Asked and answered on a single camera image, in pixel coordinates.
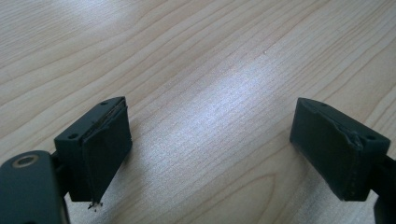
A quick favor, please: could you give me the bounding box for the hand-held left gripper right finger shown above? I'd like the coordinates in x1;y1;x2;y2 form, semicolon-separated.
289;97;391;203

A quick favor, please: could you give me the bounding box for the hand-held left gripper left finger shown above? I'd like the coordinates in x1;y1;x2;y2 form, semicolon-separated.
53;96;134;210

